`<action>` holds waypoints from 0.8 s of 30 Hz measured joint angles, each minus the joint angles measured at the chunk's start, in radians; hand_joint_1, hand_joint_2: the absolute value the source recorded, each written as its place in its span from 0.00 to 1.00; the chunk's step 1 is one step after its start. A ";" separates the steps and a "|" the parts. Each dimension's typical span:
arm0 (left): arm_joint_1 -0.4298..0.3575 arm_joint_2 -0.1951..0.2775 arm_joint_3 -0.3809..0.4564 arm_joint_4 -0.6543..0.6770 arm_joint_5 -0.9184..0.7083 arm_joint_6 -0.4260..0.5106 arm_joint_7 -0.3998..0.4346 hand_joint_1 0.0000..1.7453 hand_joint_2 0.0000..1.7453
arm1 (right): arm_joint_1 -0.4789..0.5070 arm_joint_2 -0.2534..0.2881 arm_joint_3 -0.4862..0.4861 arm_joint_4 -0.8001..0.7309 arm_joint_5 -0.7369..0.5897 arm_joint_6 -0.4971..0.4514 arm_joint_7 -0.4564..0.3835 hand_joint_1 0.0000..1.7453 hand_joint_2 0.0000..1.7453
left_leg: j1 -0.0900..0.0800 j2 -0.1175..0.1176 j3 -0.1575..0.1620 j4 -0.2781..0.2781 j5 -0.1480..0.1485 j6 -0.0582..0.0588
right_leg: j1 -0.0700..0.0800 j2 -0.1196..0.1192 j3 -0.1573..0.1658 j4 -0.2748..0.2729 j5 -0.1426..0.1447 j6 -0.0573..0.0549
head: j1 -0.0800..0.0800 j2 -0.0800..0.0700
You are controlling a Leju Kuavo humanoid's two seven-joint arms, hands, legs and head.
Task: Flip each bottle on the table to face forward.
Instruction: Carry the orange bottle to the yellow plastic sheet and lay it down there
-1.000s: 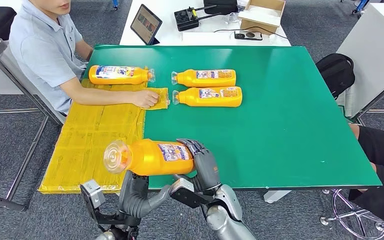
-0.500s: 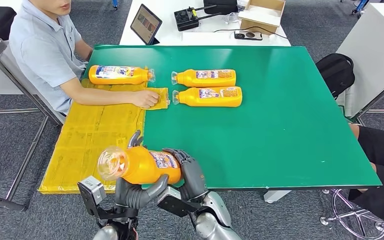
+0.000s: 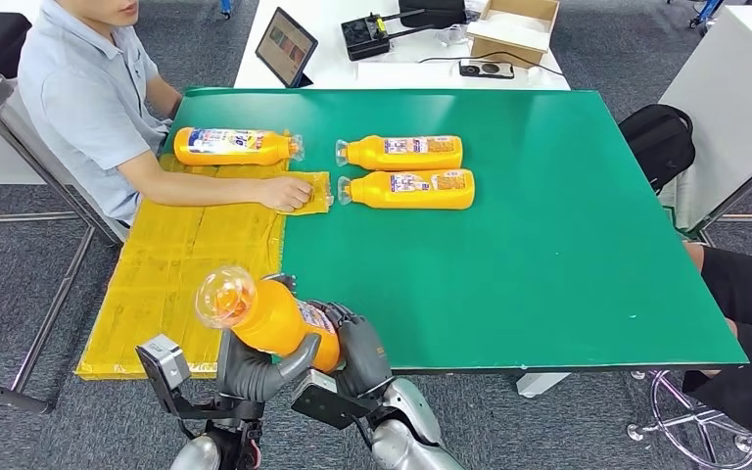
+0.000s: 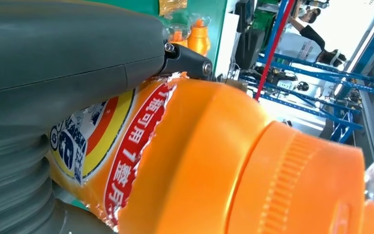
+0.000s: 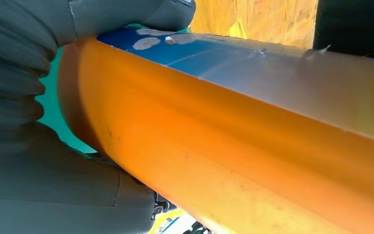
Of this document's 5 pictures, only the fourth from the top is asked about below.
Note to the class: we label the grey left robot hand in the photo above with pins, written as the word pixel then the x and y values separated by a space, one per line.
pixel 61 55

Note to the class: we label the yellow taped cardboard mat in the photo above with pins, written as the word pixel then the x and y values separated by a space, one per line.
pixel 172 5

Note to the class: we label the open cardboard box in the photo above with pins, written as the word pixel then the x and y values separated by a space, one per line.
pixel 235 84

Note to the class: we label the green plastic crate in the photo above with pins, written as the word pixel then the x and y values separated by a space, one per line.
pixel 266 17

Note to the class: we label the red rack beam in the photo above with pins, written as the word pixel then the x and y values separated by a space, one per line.
pixel 275 45

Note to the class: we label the person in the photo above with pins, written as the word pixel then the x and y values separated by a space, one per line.
pixel 312 35

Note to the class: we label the blue metal rack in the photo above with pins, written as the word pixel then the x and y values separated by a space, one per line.
pixel 348 126

